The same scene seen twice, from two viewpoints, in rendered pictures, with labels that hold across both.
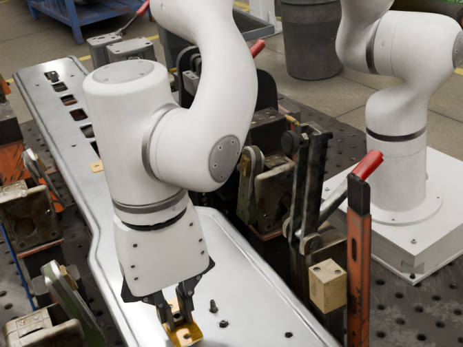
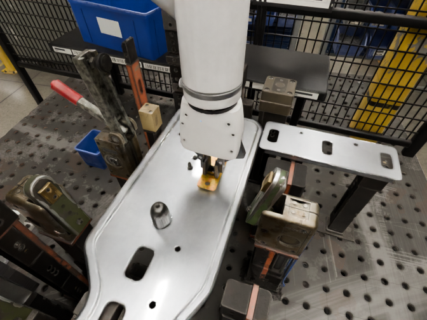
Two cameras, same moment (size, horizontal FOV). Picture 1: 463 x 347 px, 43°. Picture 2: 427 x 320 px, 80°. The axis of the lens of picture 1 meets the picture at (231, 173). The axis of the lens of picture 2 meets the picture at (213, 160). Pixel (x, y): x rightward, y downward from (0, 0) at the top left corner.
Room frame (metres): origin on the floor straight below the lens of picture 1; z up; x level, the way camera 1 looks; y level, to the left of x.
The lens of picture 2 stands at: (0.78, 0.31, 1.40)
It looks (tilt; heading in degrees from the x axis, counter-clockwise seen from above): 48 degrees down; 222
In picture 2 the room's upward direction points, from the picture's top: straight up
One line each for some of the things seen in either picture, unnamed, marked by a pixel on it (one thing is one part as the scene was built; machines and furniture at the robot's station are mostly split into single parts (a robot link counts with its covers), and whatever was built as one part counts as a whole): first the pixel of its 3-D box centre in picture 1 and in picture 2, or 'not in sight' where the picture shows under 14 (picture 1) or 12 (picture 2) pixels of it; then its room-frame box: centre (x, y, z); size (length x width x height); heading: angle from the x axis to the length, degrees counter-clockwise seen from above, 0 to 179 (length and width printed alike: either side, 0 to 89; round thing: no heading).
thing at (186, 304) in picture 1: (191, 292); (200, 157); (0.55, 0.07, 1.04); 0.03 x 0.03 x 0.07; 23
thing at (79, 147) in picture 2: not in sight; (99, 150); (0.58, -0.42, 0.74); 0.11 x 0.10 x 0.09; 23
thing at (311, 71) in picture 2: not in sight; (183, 53); (0.24, -0.31, 1.02); 0.90 x 0.22 x 0.03; 113
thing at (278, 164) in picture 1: (278, 253); (78, 240); (0.80, -0.06, 0.88); 0.11 x 0.09 x 0.37; 113
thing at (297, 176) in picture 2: not in sight; (273, 206); (0.42, 0.19, 0.84); 0.11 x 0.10 x 0.28; 113
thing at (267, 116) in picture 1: (269, 219); (40, 261); (0.87, -0.06, 0.91); 0.07 x 0.05 x 0.42; 113
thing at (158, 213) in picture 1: (152, 195); (211, 86); (0.54, 0.09, 1.20); 0.09 x 0.08 x 0.03; 113
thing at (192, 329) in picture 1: (177, 319); (212, 171); (0.54, 0.09, 1.01); 0.08 x 0.04 x 0.01; 23
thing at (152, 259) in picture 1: (160, 240); (212, 120); (0.54, 0.09, 1.14); 0.10 x 0.07 x 0.11; 113
